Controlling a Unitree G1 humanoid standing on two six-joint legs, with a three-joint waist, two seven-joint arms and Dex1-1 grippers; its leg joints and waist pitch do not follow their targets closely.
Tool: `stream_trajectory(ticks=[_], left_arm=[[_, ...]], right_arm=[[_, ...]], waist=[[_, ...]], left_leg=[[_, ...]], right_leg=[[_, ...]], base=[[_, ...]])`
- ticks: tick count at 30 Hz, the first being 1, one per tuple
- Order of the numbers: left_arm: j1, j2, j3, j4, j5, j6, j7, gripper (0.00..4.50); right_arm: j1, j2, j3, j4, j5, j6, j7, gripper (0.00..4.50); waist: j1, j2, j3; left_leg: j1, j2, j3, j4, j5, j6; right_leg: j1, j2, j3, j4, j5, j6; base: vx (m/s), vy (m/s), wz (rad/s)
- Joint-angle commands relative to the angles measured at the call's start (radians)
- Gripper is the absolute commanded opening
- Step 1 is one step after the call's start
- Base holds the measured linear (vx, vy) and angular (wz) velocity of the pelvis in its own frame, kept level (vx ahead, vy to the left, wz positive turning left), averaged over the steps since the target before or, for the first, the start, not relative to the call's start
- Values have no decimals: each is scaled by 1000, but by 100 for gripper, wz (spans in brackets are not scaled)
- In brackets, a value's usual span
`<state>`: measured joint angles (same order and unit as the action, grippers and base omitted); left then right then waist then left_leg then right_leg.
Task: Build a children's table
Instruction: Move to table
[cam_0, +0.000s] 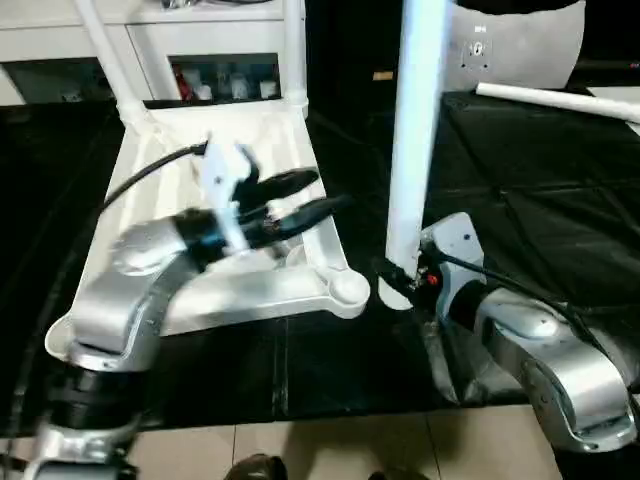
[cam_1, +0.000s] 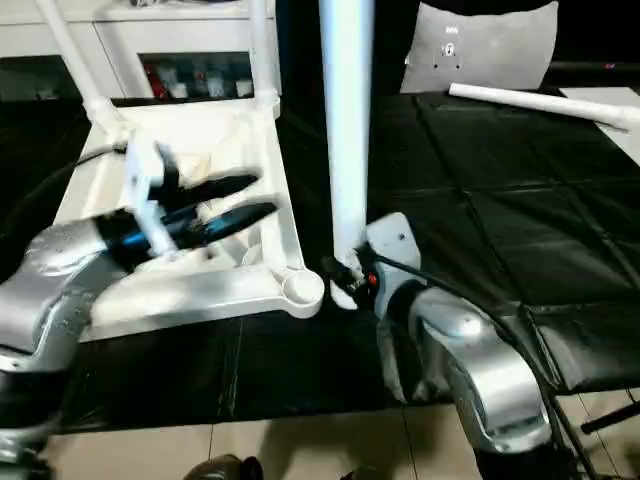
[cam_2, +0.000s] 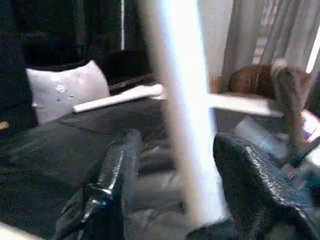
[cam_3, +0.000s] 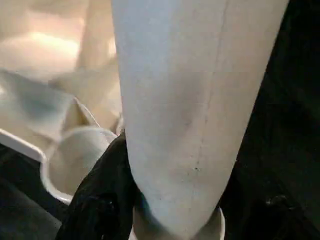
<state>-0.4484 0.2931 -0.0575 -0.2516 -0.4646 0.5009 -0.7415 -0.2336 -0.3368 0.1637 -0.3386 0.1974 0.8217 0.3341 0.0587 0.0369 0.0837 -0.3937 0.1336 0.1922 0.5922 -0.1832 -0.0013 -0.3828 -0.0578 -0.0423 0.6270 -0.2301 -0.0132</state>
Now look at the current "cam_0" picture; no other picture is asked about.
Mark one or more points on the white cabinet with glass doors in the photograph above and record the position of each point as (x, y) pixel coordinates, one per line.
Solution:
(200, 40)

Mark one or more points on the dark clutter on cabinet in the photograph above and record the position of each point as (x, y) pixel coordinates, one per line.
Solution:
(175, 4)

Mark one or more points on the right robot leg dark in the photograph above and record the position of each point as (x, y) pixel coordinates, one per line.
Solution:
(395, 476)

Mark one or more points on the left robot leg dark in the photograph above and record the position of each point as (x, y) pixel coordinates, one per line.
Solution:
(255, 467)

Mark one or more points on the black work mat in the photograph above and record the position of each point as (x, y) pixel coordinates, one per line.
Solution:
(550, 200)

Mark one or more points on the robot leg dark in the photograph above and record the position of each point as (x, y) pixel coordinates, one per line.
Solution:
(395, 476)
(255, 467)

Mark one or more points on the small white jar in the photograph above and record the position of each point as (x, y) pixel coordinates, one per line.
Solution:
(267, 89)
(238, 86)
(204, 92)

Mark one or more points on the white plastic table leg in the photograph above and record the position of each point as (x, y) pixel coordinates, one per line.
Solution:
(295, 50)
(415, 125)
(550, 98)
(107, 55)

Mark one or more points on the white plastic table top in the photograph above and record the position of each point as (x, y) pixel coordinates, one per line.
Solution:
(280, 130)

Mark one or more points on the white flat board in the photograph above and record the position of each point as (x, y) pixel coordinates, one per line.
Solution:
(625, 91)

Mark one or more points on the small tan label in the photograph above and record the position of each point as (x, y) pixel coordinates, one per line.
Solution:
(383, 76)

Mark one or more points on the black cabinet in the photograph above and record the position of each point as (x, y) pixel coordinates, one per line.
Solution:
(350, 40)

